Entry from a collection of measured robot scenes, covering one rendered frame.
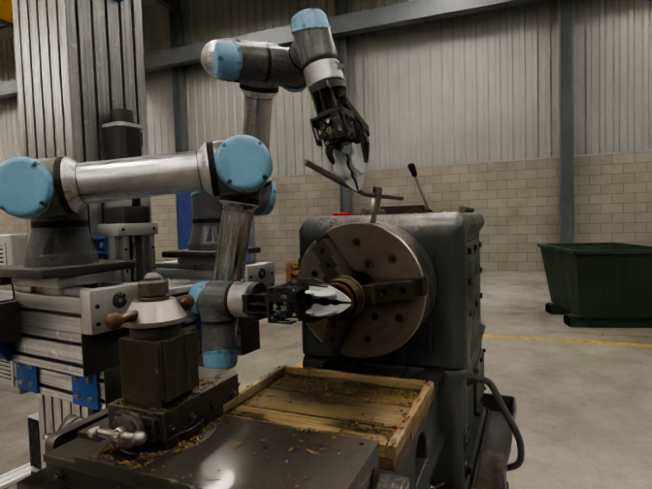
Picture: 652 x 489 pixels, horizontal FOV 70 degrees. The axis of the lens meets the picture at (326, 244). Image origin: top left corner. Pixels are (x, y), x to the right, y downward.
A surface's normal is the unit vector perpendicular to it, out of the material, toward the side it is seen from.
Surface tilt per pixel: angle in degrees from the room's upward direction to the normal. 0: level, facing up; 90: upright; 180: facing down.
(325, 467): 0
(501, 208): 90
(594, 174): 90
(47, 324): 90
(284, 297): 90
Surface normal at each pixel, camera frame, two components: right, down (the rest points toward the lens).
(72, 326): -0.49, 0.06
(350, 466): -0.03, -1.00
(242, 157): 0.32, 0.03
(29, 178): 0.06, 0.07
